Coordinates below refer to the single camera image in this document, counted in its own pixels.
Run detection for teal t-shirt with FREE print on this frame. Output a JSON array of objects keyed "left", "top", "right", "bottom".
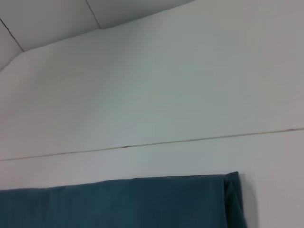
[{"left": 0, "top": 171, "right": 249, "bottom": 228}]

